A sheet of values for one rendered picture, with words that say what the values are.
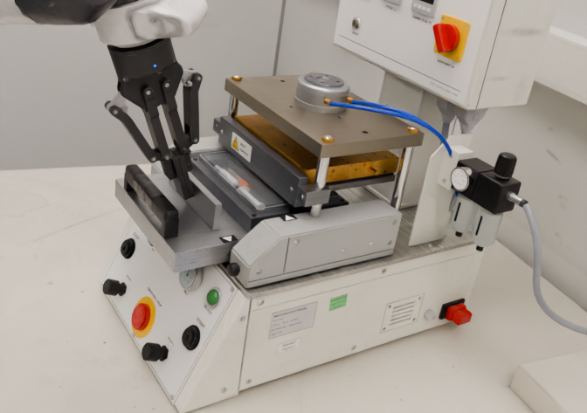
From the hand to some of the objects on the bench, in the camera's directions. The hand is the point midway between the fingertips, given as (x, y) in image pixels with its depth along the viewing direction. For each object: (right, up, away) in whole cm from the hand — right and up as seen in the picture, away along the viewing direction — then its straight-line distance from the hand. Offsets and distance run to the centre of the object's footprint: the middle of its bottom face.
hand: (179, 174), depth 93 cm
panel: (-9, -24, +8) cm, 27 cm away
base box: (+15, -22, +22) cm, 35 cm away
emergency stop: (-8, -23, +8) cm, 26 cm away
